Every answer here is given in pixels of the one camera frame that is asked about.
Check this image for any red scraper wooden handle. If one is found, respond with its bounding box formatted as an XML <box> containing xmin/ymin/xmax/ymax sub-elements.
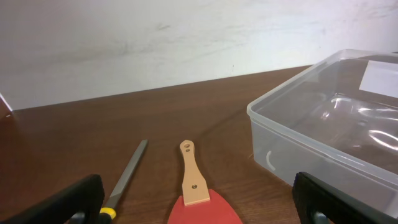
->
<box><xmin>167</xmin><ymin>140</ymin><xmax>243</xmax><ymax>224</ymax></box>

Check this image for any clear plastic container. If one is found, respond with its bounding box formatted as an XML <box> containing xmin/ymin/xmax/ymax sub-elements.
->
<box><xmin>247</xmin><ymin>50</ymin><xmax>397</xmax><ymax>217</ymax></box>

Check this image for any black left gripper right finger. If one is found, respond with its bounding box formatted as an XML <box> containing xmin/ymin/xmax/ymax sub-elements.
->
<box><xmin>292</xmin><ymin>172</ymin><xmax>397</xmax><ymax>224</ymax></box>

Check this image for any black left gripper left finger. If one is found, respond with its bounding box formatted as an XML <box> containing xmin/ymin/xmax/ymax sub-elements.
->
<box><xmin>1</xmin><ymin>174</ymin><xmax>104</xmax><ymax>224</ymax></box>

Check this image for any metal file yellow black handle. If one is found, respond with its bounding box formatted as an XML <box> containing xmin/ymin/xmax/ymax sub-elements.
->
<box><xmin>98</xmin><ymin>139</ymin><xmax>149</xmax><ymax>224</ymax></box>

